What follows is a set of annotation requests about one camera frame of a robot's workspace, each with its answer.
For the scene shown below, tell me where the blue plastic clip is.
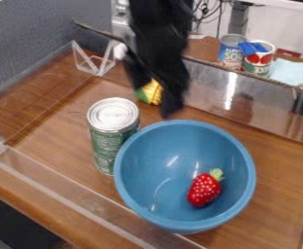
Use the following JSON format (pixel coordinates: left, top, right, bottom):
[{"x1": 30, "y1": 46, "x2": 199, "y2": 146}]
[{"x1": 239, "y1": 42, "x2": 269, "y2": 55}]

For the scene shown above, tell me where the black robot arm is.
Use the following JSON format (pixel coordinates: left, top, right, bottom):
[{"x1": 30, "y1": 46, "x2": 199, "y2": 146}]
[{"x1": 124, "y1": 0, "x2": 192, "y2": 119}]

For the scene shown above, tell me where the clear acrylic back barrier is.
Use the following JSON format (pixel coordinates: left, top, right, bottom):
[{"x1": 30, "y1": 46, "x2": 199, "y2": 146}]
[{"x1": 74, "y1": 20, "x2": 303, "y2": 116}]

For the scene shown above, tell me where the light blue cloth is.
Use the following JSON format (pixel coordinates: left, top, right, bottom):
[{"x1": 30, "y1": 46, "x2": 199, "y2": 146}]
[{"x1": 271, "y1": 58, "x2": 303, "y2": 87}]

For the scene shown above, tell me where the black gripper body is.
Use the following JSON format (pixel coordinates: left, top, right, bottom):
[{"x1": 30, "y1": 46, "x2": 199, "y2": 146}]
[{"x1": 126, "y1": 22, "x2": 189, "y2": 81}]

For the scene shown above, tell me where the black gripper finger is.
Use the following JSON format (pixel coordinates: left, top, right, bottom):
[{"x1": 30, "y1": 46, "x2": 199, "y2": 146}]
[
  {"x1": 160, "y1": 77, "x2": 189, "y2": 119},
  {"x1": 126, "y1": 60, "x2": 152, "y2": 89}
]

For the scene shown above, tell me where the red toy strawberry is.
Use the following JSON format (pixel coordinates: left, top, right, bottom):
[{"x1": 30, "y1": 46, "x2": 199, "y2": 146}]
[{"x1": 187, "y1": 168, "x2": 225, "y2": 208}]

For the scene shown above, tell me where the green tin can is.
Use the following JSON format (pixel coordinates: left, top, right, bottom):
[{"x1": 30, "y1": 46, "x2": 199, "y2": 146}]
[{"x1": 87, "y1": 97, "x2": 140, "y2": 175}]

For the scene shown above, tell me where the clear acrylic front barrier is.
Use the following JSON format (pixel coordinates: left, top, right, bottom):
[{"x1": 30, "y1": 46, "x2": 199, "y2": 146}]
[{"x1": 0, "y1": 125, "x2": 208, "y2": 249}]

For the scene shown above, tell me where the clear acrylic barrier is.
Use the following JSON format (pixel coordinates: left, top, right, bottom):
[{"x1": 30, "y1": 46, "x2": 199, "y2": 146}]
[
  {"x1": 0, "y1": 125, "x2": 208, "y2": 249},
  {"x1": 74, "y1": 20, "x2": 303, "y2": 116}
]

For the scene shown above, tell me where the yellow toy corn cob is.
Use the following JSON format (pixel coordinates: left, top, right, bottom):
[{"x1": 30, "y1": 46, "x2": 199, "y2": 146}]
[{"x1": 134, "y1": 79, "x2": 164, "y2": 105}]

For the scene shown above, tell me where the blue bowl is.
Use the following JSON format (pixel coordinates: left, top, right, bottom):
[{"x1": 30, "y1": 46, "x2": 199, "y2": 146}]
[{"x1": 115, "y1": 120, "x2": 257, "y2": 233}]

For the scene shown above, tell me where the red white tomato can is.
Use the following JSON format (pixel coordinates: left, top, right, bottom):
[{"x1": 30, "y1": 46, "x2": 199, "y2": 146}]
[{"x1": 243, "y1": 40, "x2": 276, "y2": 77}]

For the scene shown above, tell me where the blue soup can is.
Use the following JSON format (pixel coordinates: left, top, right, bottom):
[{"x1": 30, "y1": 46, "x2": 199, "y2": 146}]
[{"x1": 220, "y1": 34, "x2": 247, "y2": 70}]

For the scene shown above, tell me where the clear acrylic bracket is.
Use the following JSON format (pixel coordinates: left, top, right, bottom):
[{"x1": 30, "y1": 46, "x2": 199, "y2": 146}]
[{"x1": 72, "y1": 41, "x2": 116, "y2": 77}]

